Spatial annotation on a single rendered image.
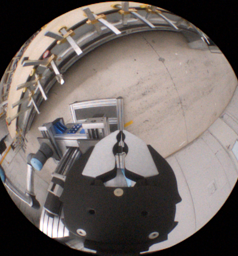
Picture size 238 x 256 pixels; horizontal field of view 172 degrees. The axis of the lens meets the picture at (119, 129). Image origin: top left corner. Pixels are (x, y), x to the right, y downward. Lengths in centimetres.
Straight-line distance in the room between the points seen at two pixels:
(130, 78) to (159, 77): 50
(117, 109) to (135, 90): 45
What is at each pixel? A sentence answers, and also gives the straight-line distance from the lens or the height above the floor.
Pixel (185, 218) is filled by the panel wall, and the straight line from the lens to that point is 206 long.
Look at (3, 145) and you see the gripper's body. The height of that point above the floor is 143.
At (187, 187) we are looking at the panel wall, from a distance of 207.
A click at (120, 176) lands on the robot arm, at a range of 42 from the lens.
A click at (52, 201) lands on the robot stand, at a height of 144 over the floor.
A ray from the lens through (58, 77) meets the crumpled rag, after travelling 73.
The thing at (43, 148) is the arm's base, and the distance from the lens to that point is 79.
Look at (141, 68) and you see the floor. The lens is 149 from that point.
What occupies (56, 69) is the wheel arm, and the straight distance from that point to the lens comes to 79.
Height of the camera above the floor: 143
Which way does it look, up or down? 61 degrees down
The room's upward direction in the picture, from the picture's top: 177 degrees counter-clockwise
